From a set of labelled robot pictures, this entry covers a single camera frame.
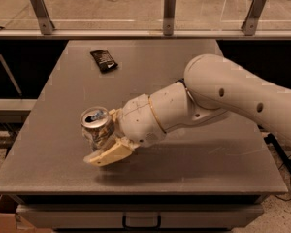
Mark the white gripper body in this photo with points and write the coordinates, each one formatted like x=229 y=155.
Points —
x=140 y=119

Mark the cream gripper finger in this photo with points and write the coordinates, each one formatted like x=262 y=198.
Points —
x=114 y=114
x=114 y=150

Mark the silver redbull can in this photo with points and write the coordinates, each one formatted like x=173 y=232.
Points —
x=97 y=127

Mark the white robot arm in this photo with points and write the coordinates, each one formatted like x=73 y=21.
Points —
x=211 y=88

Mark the black snack bar wrapper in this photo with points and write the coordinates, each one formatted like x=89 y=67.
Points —
x=104 y=60

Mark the cardboard box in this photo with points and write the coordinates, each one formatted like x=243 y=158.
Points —
x=12 y=222

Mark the black stand leg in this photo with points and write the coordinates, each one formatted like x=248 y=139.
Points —
x=286 y=161

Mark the grey drawer with handle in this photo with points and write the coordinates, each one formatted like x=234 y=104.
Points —
x=148 y=217

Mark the left metal rail bracket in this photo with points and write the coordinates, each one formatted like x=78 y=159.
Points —
x=45 y=24

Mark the metal rail bracket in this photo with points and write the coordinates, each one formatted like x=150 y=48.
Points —
x=169 y=17
x=250 y=23
x=45 y=24

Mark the metal horizontal rail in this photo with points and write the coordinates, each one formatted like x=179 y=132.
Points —
x=139 y=34

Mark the middle metal rail bracket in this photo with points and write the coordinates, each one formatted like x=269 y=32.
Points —
x=169 y=17

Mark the right metal rail bracket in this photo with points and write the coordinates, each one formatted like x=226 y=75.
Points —
x=250 y=23

